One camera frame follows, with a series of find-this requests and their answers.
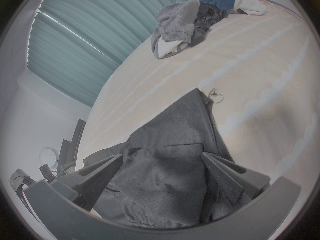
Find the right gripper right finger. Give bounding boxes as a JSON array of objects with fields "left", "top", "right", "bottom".
[{"left": 201, "top": 152, "right": 271, "bottom": 204}]

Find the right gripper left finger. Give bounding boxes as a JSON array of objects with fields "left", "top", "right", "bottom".
[{"left": 74, "top": 154, "right": 123, "bottom": 212}]

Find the black T-shirt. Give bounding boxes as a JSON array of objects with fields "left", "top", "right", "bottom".
[{"left": 82, "top": 87, "right": 250, "bottom": 229}]

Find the bed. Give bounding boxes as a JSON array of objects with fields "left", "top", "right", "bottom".
[{"left": 75, "top": 0, "right": 319, "bottom": 219}]

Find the pile of clothes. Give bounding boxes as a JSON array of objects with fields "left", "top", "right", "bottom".
[{"left": 151, "top": 0, "right": 268, "bottom": 59}]

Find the black chest of drawers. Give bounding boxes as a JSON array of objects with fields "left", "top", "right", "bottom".
[{"left": 59, "top": 119, "right": 87, "bottom": 170}]

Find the round white ceiling lamp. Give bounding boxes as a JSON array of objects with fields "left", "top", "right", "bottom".
[{"left": 39, "top": 147, "right": 59, "bottom": 166}]

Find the blue-green curtain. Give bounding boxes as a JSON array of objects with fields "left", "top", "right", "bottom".
[
  {"left": 37, "top": 0, "right": 190, "bottom": 67},
  {"left": 26, "top": 11, "right": 121, "bottom": 107}
]

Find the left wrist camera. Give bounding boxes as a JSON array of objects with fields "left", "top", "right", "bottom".
[{"left": 39, "top": 164, "right": 52, "bottom": 179}]

